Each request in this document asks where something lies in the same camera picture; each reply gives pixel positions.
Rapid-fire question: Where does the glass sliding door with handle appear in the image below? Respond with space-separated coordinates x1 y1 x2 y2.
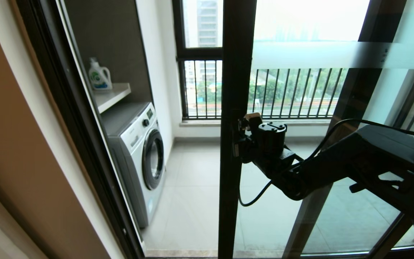
218 0 414 259

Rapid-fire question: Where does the long black window railing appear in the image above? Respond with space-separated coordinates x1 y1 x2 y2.
179 59 348 120

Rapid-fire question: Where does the long stone window sill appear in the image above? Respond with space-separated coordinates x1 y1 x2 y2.
179 119 331 128

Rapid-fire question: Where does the silver front-load washing machine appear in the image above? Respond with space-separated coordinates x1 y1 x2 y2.
103 102 167 229

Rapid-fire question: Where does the grey high-rise building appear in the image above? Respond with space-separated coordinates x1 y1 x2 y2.
185 0 223 48

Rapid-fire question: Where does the white shelf board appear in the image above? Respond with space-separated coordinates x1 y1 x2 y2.
94 83 132 114

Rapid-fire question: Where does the white detergent bottle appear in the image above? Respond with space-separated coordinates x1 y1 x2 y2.
88 57 113 90

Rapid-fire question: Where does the dark brown niche panel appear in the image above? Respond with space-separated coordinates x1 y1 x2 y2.
63 0 153 105

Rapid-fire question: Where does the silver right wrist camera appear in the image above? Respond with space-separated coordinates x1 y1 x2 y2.
243 112 263 131

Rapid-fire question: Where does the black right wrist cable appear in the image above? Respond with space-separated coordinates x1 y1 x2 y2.
237 160 277 208

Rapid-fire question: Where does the black window frame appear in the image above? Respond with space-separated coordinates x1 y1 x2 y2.
173 0 224 120

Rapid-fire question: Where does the dark outer door frame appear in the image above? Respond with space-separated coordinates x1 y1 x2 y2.
16 0 146 259

